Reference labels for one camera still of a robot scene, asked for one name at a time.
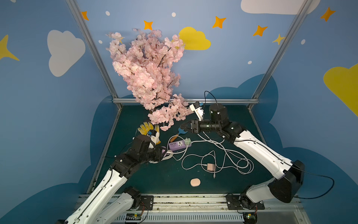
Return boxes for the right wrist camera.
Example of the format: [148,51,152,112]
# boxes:
[189,101,204,121]

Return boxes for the aluminium frame post right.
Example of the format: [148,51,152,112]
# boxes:
[247,0,313,111]

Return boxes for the yellow white work glove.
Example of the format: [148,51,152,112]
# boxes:
[137,122,160,136]

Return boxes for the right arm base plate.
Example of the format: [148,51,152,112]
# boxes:
[225,193,265,211]

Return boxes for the white power strip cord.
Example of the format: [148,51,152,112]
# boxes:
[190,131,255,175]

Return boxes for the pink cherry blossom tree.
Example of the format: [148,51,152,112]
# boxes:
[107,29,192,131]

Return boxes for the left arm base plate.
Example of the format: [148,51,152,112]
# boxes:
[133,195,154,211]

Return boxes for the pink earbud case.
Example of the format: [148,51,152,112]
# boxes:
[190,178,201,187]

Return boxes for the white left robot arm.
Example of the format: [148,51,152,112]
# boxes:
[56,147,167,224]

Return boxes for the white usb cable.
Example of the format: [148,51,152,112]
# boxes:
[148,135,191,164]

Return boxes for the green usb charger plug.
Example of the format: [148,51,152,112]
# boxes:
[184,138,192,145]

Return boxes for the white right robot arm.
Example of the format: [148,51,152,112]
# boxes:
[180,102,305,209]

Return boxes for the aluminium frame back rail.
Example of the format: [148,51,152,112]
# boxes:
[113,97,260,105]

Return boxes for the blue garden hand fork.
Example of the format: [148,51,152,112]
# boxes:
[169,128,187,142]

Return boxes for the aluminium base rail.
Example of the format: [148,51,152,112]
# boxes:
[68,193,311,224]

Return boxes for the aluminium frame post left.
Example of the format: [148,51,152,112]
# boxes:
[66,0,123,110]

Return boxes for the aluminium frame post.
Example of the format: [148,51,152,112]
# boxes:
[247,0,313,111]
[66,0,123,110]

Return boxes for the purple power strip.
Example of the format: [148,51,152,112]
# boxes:
[169,140,192,152]

